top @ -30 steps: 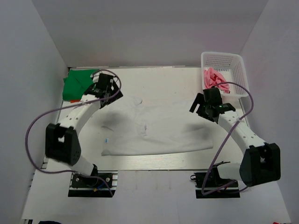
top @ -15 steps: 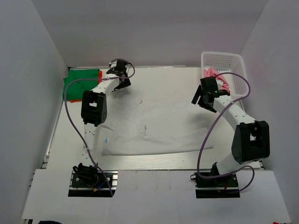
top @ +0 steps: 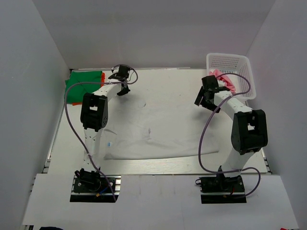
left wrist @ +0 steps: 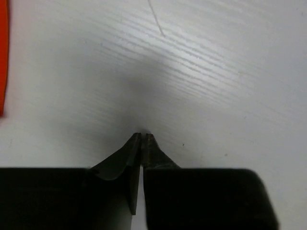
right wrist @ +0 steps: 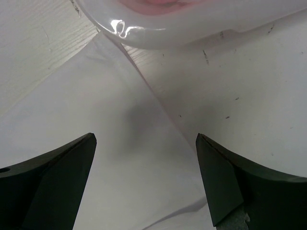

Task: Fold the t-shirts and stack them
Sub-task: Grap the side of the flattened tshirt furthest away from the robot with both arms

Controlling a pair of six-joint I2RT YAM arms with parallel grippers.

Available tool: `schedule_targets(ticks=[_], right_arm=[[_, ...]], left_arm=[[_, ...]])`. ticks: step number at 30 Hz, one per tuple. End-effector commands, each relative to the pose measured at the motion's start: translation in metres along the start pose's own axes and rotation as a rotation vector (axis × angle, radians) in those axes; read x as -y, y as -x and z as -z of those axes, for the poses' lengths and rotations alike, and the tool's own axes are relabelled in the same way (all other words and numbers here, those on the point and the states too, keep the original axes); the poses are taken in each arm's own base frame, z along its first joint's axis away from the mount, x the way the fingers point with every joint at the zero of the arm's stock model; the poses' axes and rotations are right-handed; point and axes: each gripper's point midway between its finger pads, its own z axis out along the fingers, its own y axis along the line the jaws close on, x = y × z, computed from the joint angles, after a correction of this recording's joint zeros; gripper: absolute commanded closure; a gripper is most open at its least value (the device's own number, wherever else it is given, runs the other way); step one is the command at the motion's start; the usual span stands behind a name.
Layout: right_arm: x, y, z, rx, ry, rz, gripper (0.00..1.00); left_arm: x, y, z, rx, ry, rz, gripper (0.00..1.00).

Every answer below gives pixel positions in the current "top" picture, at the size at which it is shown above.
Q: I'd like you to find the white t shirt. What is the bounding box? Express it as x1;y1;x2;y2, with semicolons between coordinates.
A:
100;96;219;160

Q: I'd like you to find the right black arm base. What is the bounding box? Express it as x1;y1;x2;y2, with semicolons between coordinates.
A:
195;174;247;204

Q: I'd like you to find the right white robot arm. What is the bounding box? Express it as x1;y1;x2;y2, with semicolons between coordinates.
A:
195;86;268;191

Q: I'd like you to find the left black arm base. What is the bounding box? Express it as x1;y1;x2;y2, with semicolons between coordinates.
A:
70;176;116;203

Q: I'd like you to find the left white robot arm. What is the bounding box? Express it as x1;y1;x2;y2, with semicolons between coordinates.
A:
76;66;132;177

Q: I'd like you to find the pink t shirt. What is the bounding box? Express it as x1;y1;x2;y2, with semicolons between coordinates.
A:
209;69;236;93

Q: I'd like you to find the folded orange t shirt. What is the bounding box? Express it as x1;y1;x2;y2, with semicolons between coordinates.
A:
71;72;107;106

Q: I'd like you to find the white plastic basket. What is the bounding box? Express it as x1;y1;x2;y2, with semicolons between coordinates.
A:
206;53;257;101

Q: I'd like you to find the folded green t shirt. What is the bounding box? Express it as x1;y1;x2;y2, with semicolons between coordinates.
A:
64;71;103;104

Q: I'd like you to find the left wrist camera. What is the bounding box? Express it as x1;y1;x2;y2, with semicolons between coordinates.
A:
117;65;131;79

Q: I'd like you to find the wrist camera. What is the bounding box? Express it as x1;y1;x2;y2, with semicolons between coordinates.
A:
201;75;219;92
117;65;131;79

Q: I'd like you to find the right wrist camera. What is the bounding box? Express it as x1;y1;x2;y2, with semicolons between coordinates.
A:
201;75;219;92

